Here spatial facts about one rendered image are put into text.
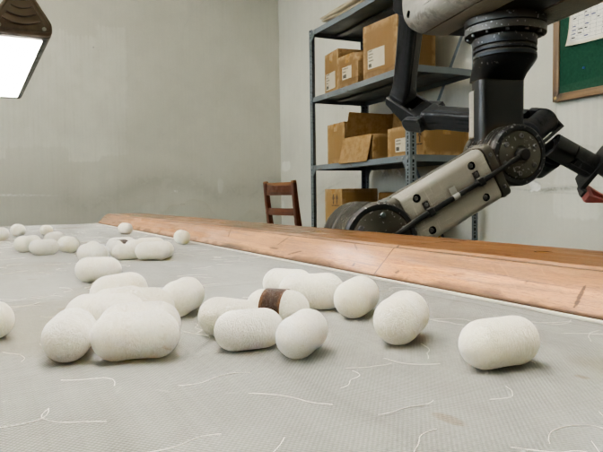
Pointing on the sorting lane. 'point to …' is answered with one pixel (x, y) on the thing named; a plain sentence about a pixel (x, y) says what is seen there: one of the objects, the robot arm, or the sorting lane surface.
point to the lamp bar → (25, 28)
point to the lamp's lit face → (15, 64)
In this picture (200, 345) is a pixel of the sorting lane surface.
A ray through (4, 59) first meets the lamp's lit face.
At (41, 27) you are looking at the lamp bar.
